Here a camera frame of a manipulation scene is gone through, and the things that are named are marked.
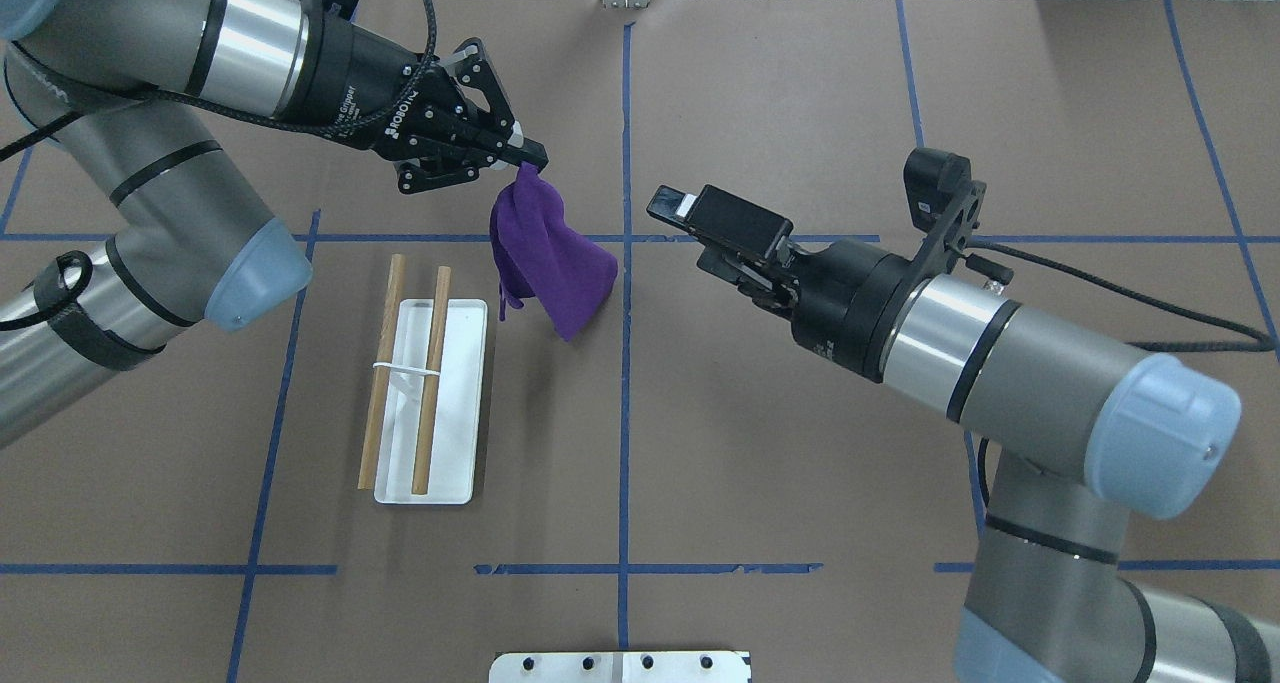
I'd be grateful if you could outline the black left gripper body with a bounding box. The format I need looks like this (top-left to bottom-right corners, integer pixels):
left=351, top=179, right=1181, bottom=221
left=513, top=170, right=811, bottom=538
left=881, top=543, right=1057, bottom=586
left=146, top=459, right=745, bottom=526
left=300, top=18, right=484, bottom=168

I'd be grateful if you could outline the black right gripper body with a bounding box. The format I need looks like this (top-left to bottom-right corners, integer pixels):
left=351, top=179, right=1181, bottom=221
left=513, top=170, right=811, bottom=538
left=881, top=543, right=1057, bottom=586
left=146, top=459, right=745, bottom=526
left=695, top=233, right=913, bottom=379

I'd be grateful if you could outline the purple towel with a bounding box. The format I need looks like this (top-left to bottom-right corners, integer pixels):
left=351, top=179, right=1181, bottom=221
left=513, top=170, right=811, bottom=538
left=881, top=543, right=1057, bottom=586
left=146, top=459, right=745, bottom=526
left=489, top=162, right=618, bottom=342

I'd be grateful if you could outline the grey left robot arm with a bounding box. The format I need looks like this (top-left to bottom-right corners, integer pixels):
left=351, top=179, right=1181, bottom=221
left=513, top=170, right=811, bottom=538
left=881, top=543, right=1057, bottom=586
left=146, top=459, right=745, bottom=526
left=1, top=0, right=547, bottom=443

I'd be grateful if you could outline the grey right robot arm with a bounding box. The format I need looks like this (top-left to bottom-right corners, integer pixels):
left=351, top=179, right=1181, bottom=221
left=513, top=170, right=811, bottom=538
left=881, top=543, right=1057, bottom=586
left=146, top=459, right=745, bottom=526
left=648, top=183, right=1277, bottom=682

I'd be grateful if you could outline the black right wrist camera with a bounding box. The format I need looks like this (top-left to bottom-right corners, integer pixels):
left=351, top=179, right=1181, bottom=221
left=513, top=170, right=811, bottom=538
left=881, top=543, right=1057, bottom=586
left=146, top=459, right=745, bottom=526
left=902, top=147, right=1014, bottom=292

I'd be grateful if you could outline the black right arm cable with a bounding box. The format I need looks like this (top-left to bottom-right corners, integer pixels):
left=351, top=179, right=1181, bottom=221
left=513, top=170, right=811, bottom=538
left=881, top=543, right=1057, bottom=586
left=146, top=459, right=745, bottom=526
left=965, top=243, right=1280, bottom=535

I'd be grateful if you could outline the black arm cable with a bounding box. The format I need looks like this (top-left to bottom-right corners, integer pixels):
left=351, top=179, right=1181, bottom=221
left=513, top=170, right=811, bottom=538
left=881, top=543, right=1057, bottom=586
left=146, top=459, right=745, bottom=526
left=0, top=0, right=442, bottom=334
left=965, top=243, right=1280, bottom=535

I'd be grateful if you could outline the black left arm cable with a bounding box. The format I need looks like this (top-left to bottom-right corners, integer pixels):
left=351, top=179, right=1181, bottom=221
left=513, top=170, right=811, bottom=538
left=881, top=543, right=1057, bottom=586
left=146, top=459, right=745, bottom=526
left=0, top=0, right=442, bottom=334

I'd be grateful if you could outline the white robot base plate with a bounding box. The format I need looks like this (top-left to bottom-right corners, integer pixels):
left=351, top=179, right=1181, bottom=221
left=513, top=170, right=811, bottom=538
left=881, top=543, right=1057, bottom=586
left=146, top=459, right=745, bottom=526
left=488, top=650, right=753, bottom=682

